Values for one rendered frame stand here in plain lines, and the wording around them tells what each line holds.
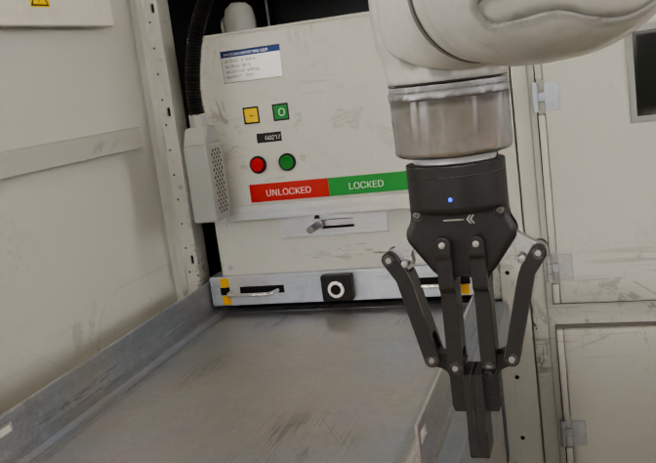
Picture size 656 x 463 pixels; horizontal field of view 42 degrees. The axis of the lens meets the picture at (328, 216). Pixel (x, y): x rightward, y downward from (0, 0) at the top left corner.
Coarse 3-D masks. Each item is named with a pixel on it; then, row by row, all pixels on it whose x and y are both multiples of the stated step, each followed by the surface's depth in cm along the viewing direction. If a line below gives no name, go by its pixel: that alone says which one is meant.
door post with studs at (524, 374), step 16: (512, 144) 148; (512, 160) 149; (512, 176) 149; (512, 192) 150; (512, 208) 151; (512, 256) 152; (496, 272) 154; (512, 272) 153; (496, 288) 155; (512, 288) 153; (528, 320) 154; (528, 336) 154; (528, 352) 155; (528, 368) 156; (528, 384) 156; (528, 400) 157; (528, 416) 157; (528, 432) 158; (528, 448) 159
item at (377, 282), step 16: (288, 272) 165; (304, 272) 163; (320, 272) 162; (336, 272) 161; (352, 272) 160; (368, 272) 159; (384, 272) 158; (432, 272) 156; (224, 288) 168; (240, 288) 167; (256, 288) 166; (272, 288) 165; (288, 288) 164; (304, 288) 163; (320, 288) 162; (368, 288) 160; (384, 288) 159; (256, 304) 167
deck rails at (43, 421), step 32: (160, 320) 150; (192, 320) 162; (128, 352) 139; (160, 352) 149; (64, 384) 122; (96, 384) 130; (128, 384) 135; (448, 384) 109; (0, 416) 109; (32, 416) 115; (64, 416) 122; (448, 416) 107; (0, 448) 109; (32, 448) 114; (416, 448) 99
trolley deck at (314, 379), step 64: (256, 320) 163; (320, 320) 157; (384, 320) 152; (192, 384) 132; (256, 384) 128; (320, 384) 125; (384, 384) 122; (64, 448) 114; (128, 448) 111; (192, 448) 108; (256, 448) 106; (320, 448) 104; (384, 448) 101; (448, 448) 99
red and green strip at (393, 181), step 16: (352, 176) 157; (368, 176) 157; (384, 176) 156; (400, 176) 155; (256, 192) 164; (272, 192) 163; (288, 192) 162; (304, 192) 161; (320, 192) 160; (336, 192) 159; (352, 192) 158; (368, 192) 157
